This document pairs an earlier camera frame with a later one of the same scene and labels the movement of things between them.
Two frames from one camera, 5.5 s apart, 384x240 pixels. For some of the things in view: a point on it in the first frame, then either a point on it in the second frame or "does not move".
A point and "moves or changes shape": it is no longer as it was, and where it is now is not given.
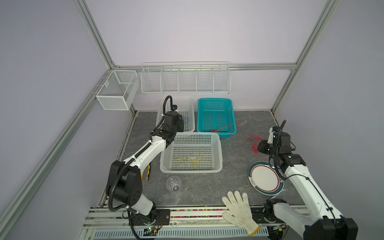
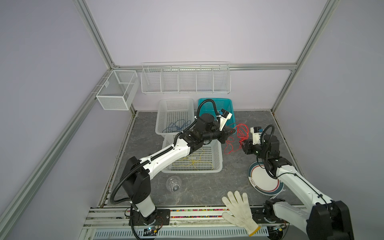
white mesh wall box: [118, 91] does not move
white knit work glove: [242, 211] does not move
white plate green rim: [266, 178] does not move
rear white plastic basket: [185, 108] does not move
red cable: [254, 138] moves or changes shape
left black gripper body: [180, 128] to [216, 134]
